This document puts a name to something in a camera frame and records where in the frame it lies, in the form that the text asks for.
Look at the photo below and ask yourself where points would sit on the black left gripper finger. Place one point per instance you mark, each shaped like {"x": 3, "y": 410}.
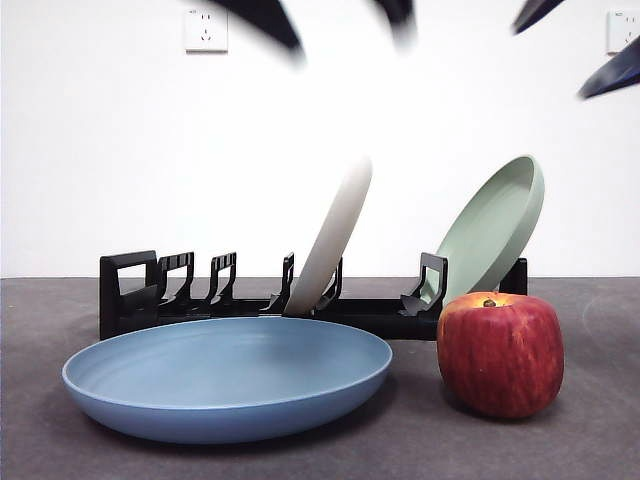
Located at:
{"x": 272, "y": 22}
{"x": 400, "y": 20}

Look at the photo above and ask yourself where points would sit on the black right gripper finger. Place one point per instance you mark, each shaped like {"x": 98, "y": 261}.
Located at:
{"x": 537, "y": 11}
{"x": 617, "y": 75}

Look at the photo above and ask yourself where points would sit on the red apple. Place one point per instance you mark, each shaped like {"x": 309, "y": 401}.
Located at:
{"x": 500, "y": 355}

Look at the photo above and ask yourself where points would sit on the blue round plate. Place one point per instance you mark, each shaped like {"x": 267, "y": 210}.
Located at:
{"x": 210, "y": 370}

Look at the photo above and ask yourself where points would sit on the green round plate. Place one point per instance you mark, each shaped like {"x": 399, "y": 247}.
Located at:
{"x": 490, "y": 235}

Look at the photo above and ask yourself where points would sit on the white round plate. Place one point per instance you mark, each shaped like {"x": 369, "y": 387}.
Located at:
{"x": 335, "y": 235}

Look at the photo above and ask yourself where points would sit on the black plate rack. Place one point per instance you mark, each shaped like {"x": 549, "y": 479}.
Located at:
{"x": 400, "y": 325}

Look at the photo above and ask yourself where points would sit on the white wall socket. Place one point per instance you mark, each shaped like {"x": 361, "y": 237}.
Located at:
{"x": 206, "y": 30}
{"x": 625, "y": 32}

